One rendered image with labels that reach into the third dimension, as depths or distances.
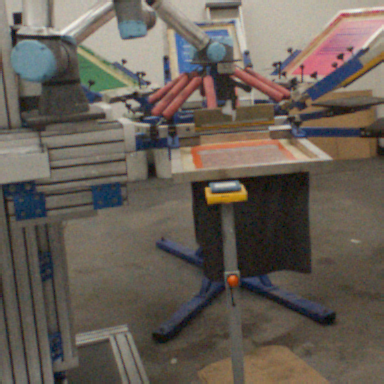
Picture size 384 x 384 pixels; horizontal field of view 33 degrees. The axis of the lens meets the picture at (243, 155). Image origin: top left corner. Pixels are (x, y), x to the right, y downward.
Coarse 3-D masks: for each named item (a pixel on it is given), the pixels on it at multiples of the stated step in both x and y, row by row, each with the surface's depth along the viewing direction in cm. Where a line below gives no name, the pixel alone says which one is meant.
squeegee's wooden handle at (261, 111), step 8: (264, 104) 287; (272, 104) 287; (200, 112) 284; (208, 112) 284; (216, 112) 284; (240, 112) 286; (248, 112) 286; (256, 112) 286; (264, 112) 287; (272, 112) 287; (200, 120) 284; (208, 120) 285; (216, 120) 285; (224, 120) 285; (232, 120) 286; (240, 120) 286
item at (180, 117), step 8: (256, 104) 396; (176, 112) 382; (184, 112) 380; (192, 112) 377; (280, 112) 354; (288, 112) 362; (168, 120) 349; (176, 120) 348; (184, 120) 357; (192, 120) 360
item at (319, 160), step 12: (240, 132) 309; (252, 132) 308; (264, 132) 308; (300, 144) 274; (312, 144) 268; (312, 156) 253; (324, 156) 241; (180, 168) 236; (204, 168) 233; (216, 168) 232; (228, 168) 232; (240, 168) 232; (252, 168) 233; (264, 168) 233; (276, 168) 234; (288, 168) 234; (300, 168) 235; (312, 168) 235; (324, 168) 236; (180, 180) 230; (192, 180) 231; (204, 180) 232
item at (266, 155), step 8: (240, 144) 298; (248, 144) 296; (256, 144) 295; (264, 144) 295; (272, 144) 293; (280, 144) 291; (240, 152) 278; (248, 152) 277; (256, 152) 276; (264, 152) 275; (272, 152) 274; (280, 152) 273; (288, 152) 272; (248, 160) 260; (256, 160) 259; (264, 160) 258; (272, 160) 257; (280, 160) 256; (288, 160) 255
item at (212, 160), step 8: (232, 144) 299; (192, 152) 286; (224, 152) 280; (232, 152) 279; (200, 160) 267; (208, 160) 265; (216, 160) 264; (224, 160) 263; (232, 160) 262; (240, 160) 261
